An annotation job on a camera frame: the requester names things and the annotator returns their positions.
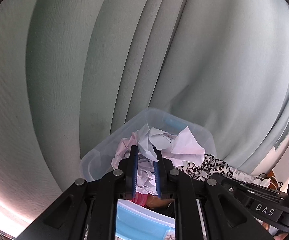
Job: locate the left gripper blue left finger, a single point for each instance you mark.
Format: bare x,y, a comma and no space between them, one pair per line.
131,173

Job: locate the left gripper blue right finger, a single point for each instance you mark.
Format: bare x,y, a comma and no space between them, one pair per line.
162,169

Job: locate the clear plastic storage bin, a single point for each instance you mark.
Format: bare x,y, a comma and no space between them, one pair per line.
134,221

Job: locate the leopard print scrunchie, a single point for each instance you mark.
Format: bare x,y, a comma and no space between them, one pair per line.
211,165

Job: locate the green curtain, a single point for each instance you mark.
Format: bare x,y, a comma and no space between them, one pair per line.
74,71

